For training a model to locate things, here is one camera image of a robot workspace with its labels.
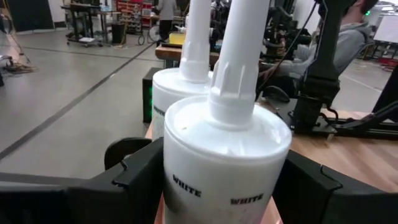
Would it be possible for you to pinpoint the black trash bin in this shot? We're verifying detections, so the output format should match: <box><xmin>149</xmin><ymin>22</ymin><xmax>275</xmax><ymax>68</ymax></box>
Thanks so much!
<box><xmin>111</xmin><ymin>22</ymin><xmax>126</xmax><ymax>44</ymax></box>

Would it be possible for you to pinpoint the wooden workbench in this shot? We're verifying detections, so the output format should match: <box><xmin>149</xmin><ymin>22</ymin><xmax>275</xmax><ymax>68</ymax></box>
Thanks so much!
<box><xmin>154</xmin><ymin>43</ymin><xmax>220</xmax><ymax>68</ymax></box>

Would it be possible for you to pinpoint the yellow box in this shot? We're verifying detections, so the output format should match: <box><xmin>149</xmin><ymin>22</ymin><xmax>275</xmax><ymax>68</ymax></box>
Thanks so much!
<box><xmin>169</xmin><ymin>32</ymin><xmax>187</xmax><ymax>45</ymax></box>

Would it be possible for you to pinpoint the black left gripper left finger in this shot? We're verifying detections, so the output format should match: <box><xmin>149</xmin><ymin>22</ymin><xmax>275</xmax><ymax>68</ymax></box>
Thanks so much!
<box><xmin>0</xmin><ymin>138</ymin><xmax>165</xmax><ymax>224</ymax></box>

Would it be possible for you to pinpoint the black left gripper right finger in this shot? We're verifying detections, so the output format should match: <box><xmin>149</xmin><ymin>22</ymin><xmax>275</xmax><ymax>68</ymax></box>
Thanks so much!
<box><xmin>272</xmin><ymin>150</ymin><xmax>398</xmax><ymax>224</ymax></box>

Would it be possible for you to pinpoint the standing person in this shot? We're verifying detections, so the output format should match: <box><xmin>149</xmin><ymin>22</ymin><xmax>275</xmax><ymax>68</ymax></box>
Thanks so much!
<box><xmin>155</xmin><ymin>0</ymin><xmax>178</xmax><ymax>43</ymax></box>

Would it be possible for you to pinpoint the seated person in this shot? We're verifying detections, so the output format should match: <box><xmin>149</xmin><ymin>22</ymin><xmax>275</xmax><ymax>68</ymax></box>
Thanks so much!
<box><xmin>257</xmin><ymin>0</ymin><xmax>379</xmax><ymax>94</ymax></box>

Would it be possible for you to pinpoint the white board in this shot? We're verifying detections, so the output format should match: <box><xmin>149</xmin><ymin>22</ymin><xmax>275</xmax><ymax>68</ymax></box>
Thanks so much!
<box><xmin>373</xmin><ymin>14</ymin><xmax>398</xmax><ymax>44</ymax></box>

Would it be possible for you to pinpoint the black computer tower green light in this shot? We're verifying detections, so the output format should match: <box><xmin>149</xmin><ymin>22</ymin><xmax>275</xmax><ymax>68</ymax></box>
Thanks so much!
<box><xmin>142</xmin><ymin>67</ymin><xmax>162</xmax><ymax>124</ymax></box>

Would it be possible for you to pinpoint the orange label sealant tube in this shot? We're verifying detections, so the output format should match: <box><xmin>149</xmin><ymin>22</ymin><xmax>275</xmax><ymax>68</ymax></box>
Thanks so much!
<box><xmin>151</xmin><ymin>0</ymin><xmax>215</xmax><ymax>141</ymax></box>
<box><xmin>162</xmin><ymin>0</ymin><xmax>293</xmax><ymax>224</ymax></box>

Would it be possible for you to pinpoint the red parts shelf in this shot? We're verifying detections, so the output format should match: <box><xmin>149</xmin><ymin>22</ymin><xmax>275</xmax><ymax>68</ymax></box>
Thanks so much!
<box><xmin>116</xmin><ymin>0</ymin><xmax>153</xmax><ymax>35</ymax></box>

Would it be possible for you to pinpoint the black wheeled cart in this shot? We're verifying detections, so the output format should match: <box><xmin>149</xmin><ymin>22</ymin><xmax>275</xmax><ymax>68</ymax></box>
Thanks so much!
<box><xmin>60</xmin><ymin>2</ymin><xmax>103</xmax><ymax>47</ymax></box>

